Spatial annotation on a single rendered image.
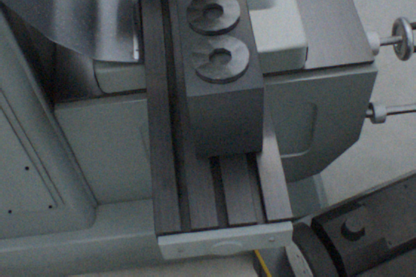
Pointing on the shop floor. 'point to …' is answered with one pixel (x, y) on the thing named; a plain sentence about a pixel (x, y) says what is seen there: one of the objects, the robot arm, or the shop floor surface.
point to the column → (35, 140)
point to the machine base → (122, 239)
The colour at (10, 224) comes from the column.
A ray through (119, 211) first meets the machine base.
